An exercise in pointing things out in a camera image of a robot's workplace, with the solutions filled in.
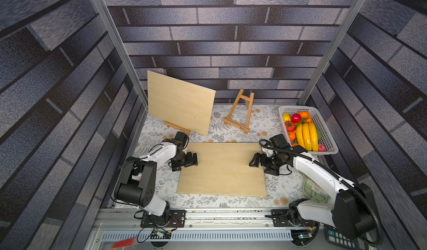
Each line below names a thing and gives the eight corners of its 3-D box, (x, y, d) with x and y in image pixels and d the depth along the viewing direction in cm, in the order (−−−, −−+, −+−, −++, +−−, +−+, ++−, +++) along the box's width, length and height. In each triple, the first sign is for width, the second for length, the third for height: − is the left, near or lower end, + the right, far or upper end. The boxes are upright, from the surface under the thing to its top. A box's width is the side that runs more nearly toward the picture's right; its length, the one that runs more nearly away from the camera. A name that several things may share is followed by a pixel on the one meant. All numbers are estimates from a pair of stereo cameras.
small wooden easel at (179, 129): (164, 127, 110) (162, 122, 106) (166, 124, 111) (164, 120, 107) (189, 136, 105) (187, 132, 101) (190, 134, 106) (189, 129, 102)
